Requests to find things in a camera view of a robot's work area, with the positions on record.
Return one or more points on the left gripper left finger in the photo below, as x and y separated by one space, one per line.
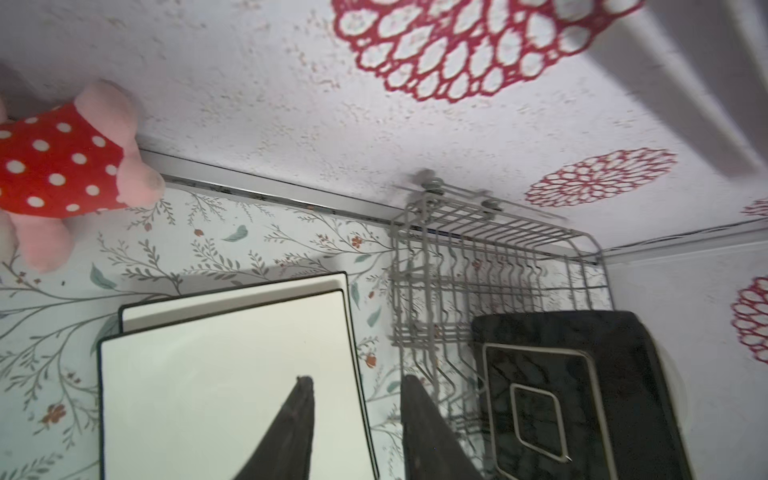
285 450

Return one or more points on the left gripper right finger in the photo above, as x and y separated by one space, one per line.
431 449

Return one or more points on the pink pig plush toy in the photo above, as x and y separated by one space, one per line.
78 158

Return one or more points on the grey wire dish rack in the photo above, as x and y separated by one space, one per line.
460 254

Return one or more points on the grey wall shelf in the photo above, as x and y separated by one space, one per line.
700 68

